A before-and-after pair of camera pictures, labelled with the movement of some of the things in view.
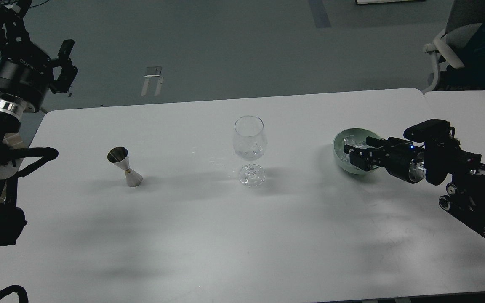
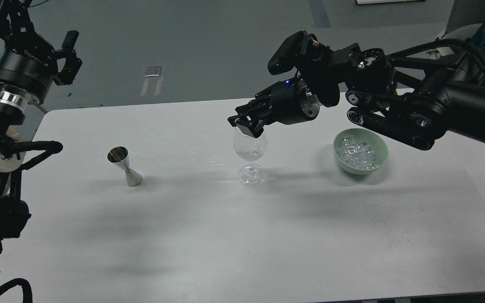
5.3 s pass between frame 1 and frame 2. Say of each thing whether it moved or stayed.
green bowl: stayed
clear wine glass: stayed
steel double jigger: stayed
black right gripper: moved
